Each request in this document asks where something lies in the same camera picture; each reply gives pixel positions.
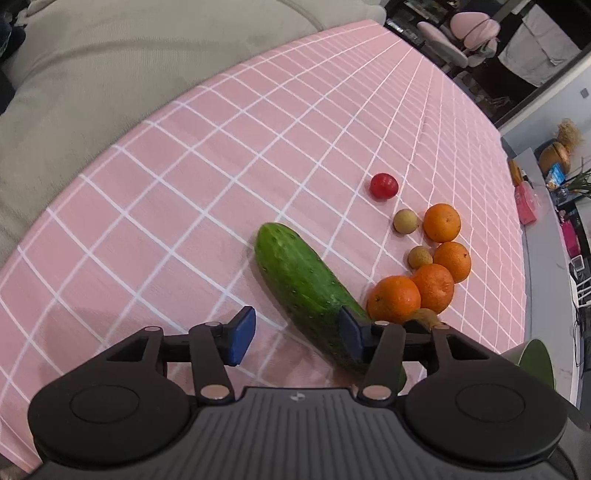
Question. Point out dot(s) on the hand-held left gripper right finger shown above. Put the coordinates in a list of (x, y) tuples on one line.
[(351, 339)]

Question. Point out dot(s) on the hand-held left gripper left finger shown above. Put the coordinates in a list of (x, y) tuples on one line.
[(242, 334)]

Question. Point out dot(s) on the tan longan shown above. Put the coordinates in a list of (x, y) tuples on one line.
[(406, 221), (425, 317), (420, 257)]

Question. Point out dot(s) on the green cucumber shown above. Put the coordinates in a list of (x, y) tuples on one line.
[(295, 272)]

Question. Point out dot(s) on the orange tangerine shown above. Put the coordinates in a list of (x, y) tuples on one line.
[(434, 286), (455, 261), (394, 299), (442, 223)]

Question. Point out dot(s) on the green colander bowl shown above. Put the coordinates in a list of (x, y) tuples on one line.
[(538, 362)]

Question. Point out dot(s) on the red tomato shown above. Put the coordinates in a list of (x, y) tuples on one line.
[(384, 186)]

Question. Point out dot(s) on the pink checkered tablecloth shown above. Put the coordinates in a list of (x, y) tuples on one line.
[(231, 161)]

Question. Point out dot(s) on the white low cabinet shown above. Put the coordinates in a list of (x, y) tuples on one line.
[(545, 258)]

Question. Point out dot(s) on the pink box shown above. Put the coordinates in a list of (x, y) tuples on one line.
[(526, 203)]

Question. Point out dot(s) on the orange box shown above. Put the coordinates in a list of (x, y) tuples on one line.
[(515, 171)]

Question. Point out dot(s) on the small white device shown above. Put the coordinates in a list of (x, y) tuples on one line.
[(577, 264)]

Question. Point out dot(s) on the white router with antennas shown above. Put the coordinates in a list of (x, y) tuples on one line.
[(584, 286)]

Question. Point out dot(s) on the magenta box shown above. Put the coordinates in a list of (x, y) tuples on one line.
[(572, 237)]

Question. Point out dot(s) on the blue snack bag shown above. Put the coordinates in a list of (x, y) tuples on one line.
[(556, 175)]

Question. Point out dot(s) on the gold vase with dried flowers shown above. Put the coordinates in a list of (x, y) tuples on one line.
[(554, 157)]

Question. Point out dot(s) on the green potted plant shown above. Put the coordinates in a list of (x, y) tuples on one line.
[(582, 182)]

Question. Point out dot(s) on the beige sofa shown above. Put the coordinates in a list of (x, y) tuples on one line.
[(115, 69)]

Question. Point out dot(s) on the pink office chair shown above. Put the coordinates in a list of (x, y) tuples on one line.
[(461, 32)]

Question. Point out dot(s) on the white hanging cloth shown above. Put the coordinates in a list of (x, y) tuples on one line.
[(540, 41)]

